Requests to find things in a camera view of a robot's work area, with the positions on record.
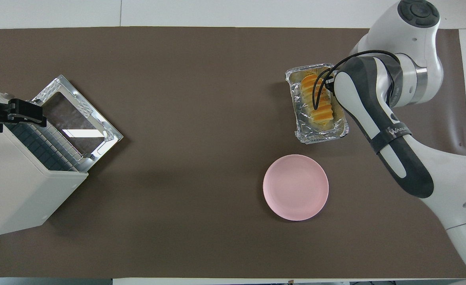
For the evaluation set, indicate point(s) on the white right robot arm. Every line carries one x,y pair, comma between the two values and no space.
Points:
415,39

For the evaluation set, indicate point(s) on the glass oven door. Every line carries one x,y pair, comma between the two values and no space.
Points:
110,134

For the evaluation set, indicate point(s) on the metal oven rack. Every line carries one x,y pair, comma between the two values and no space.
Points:
39,146

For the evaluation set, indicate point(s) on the cream toaster oven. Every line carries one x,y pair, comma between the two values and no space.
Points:
15,190

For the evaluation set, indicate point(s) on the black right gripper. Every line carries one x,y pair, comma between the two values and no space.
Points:
330,85

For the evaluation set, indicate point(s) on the pink round plate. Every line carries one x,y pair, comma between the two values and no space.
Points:
296,188

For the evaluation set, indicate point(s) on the aluminium foil tray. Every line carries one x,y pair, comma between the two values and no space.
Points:
316,134

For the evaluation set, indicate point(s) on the brown table mat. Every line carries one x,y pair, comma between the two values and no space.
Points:
197,99

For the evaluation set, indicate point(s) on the golden ridged bread loaf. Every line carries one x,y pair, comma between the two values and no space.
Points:
322,114

